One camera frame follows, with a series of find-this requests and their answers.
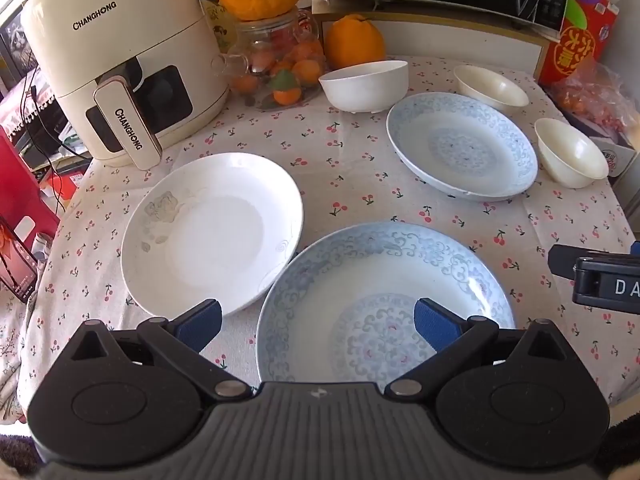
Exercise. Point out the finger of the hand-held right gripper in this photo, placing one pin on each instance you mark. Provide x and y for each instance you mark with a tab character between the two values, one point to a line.
562	260

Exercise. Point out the white floral cloth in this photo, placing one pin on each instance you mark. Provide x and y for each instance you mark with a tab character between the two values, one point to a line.
10	360

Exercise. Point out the white footed bowl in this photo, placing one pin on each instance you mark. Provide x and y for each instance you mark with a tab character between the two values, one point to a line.
364	85

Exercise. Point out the clear bag of tangerines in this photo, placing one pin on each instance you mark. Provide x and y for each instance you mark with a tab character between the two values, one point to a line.
595	92

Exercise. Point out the white floral plate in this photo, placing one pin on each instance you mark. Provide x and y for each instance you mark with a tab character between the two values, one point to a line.
215	230

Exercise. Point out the cream air fryer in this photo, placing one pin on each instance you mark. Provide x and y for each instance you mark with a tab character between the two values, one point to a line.
125	45

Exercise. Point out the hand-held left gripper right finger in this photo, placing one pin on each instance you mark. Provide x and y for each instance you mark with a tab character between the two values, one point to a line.
435	325

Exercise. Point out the cherry print tablecloth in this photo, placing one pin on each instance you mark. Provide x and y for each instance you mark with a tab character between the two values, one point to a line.
345	180

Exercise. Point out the pile of small tangerines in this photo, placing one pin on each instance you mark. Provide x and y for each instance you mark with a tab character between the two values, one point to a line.
300	67

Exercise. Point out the red printed box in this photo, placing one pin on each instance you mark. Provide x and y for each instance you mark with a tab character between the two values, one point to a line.
575	50

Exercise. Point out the blue patterned plate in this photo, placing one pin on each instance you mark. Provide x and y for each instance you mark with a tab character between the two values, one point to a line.
462	145
370	285

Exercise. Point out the black and white cardboard box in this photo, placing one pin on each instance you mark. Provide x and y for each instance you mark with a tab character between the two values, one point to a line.
617	160

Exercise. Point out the white wooden shelf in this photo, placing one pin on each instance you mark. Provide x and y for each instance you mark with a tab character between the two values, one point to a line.
460	45

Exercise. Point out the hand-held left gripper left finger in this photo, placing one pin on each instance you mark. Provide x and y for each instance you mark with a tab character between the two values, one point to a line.
202	322

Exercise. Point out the small cream bowl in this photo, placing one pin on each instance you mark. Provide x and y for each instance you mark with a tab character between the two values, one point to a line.
492	86
570	152

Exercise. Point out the lace-trimmed cloth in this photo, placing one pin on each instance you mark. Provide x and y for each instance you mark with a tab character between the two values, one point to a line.
25	102

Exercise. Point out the framed picture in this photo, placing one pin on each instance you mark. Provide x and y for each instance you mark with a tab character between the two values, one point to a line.
17	45

